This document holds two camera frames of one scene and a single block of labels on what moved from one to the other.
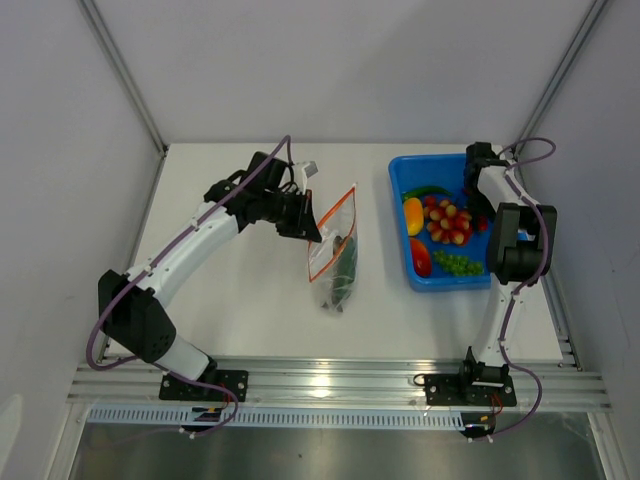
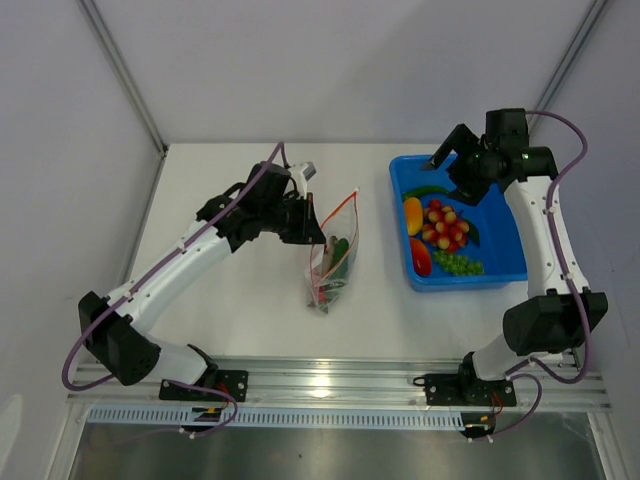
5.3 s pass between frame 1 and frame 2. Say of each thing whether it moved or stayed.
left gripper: stayed
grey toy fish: moved
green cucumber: moved
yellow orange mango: stayed
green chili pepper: stayed
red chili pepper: stayed
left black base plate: stayed
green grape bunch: stayed
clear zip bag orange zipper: moved
